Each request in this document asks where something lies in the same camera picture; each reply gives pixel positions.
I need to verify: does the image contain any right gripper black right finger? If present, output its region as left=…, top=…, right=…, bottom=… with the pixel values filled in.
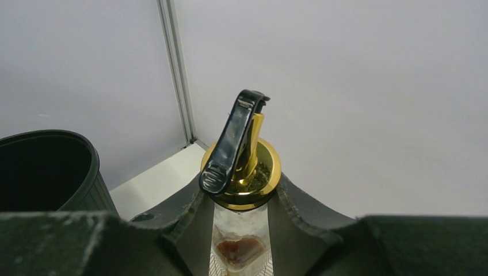
left=268, top=175, right=487, bottom=275

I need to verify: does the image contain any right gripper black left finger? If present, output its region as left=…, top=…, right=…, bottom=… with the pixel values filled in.
left=1, top=178, right=214, bottom=275

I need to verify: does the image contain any glass bottle with brown sauce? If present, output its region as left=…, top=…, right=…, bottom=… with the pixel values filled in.
left=199, top=90, right=281, bottom=275

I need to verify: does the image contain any black ribbed trash bin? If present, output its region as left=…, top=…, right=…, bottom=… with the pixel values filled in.
left=1, top=129, right=118, bottom=215

